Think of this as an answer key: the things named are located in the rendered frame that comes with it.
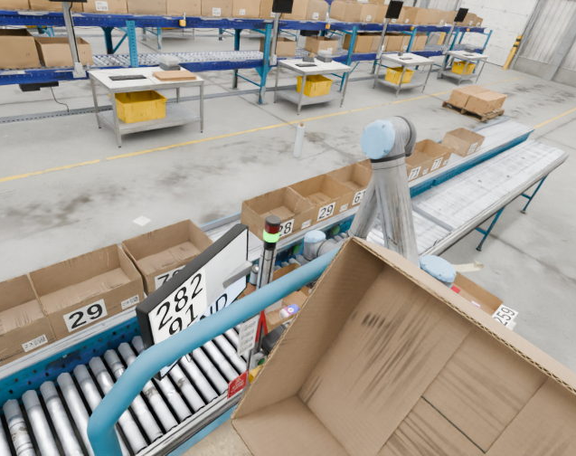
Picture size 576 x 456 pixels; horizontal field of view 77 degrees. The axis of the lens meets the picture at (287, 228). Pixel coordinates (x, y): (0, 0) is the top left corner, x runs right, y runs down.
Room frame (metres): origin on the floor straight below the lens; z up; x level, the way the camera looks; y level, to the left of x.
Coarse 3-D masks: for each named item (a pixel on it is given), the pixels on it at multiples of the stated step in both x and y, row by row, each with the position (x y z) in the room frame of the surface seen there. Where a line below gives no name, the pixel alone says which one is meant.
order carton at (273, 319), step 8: (296, 264) 1.59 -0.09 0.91; (280, 272) 1.52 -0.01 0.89; (288, 272) 1.56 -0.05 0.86; (272, 280) 1.48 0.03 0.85; (248, 288) 1.36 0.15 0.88; (304, 288) 1.52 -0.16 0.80; (240, 296) 1.31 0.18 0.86; (288, 296) 1.47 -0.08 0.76; (296, 296) 1.48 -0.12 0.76; (304, 296) 1.49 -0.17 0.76; (288, 304) 1.41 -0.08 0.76; (296, 304) 1.42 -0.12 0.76; (272, 312) 1.33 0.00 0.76; (296, 312) 1.22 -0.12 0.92; (272, 320) 1.27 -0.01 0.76; (280, 320) 1.15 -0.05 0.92; (272, 328) 1.12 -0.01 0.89
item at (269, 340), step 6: (282, 324) 1.00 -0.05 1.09; (276, 330) 0.96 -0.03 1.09; (282, 330) 0.96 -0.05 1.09; (264, 336) 0.93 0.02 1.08; (270, 336) 0.93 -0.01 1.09; (276, 336) 0.93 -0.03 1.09; (264, 342) 0.91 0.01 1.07; (270, 342) 0.90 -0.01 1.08; (276, 342) 0.91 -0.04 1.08; (270, 348) 0.88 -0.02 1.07
